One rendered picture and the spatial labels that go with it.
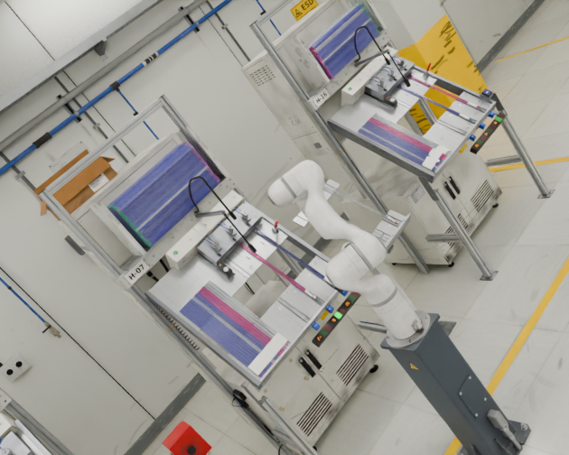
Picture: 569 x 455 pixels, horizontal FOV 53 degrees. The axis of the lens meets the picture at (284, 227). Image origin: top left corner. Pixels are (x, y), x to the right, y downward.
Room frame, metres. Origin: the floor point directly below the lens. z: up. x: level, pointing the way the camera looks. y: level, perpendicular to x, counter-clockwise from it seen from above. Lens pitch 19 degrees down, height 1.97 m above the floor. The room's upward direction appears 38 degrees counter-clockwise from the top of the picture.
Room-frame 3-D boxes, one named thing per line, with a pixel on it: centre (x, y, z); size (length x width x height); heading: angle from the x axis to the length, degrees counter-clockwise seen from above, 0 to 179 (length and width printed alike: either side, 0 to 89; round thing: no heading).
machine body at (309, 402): (2.94, 0.47, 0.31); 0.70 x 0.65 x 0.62; 115
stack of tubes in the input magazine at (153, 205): (2.86, 0.36, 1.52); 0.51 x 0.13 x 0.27; 115
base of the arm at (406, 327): (1.88, -0.13, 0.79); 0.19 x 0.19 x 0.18
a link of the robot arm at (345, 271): (1.88, -0.10, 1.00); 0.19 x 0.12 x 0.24; 89
